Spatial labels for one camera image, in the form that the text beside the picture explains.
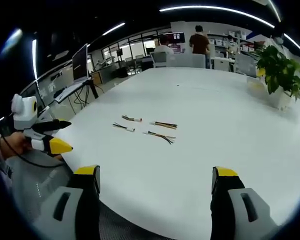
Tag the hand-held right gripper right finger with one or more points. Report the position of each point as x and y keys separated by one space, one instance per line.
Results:
x=222 y=202

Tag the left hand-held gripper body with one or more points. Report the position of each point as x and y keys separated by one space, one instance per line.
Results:
x=23 y=112

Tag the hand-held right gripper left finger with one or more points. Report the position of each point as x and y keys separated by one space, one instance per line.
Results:
x=88 y=200

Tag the JST connector with red end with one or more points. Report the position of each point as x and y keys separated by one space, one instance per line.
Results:
x=132 y=119

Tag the person's left hand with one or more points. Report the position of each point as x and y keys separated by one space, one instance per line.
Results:
x=18 y=142

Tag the white laptop stand table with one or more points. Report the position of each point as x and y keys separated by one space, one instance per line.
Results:
x=70 y=91

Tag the dark mesh office chair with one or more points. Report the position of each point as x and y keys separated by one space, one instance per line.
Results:
x=125 y=225

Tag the open laptop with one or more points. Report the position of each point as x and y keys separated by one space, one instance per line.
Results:
x=80 y=63

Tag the short ceiling strip light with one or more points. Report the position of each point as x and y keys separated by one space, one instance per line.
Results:
x=113 y=28

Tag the white and yellow box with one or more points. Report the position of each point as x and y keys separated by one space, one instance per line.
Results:
x=255 y=86

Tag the white office chair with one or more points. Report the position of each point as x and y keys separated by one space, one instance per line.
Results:
x=246 y=65
x=162 y=59
x=197 y=60

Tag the green potted plant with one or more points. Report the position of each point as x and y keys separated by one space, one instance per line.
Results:
x=280 y=67

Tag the shelf with storage boxes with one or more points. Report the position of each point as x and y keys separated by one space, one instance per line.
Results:
x=230 y=40

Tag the long ceiling strip light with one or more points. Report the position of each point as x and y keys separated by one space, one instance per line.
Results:
x=215 y=10

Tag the wall display screen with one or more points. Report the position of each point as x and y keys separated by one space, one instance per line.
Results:
x=176 y=40

